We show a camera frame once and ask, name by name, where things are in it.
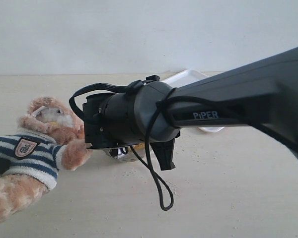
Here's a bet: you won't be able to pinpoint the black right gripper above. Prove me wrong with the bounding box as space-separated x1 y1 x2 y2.
82 93 176 171

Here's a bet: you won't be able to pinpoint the plush teddy bear striped sweater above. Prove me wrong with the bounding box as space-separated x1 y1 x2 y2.
0 96 92 223

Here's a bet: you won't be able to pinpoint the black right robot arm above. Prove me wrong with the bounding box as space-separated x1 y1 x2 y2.
83 47 298 170

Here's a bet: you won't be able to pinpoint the yellow millet grains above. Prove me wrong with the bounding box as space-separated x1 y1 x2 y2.
133 143 145 151

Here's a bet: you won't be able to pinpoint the stainless steel bowl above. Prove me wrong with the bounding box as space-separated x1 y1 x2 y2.
104 144 146 162

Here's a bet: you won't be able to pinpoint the white plastic tray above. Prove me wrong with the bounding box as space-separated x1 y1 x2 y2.
163 69 224 133

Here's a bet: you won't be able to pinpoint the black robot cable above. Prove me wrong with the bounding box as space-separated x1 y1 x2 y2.
69 80 264 211

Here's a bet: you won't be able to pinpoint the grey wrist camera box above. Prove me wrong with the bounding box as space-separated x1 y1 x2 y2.
109 147 129 160

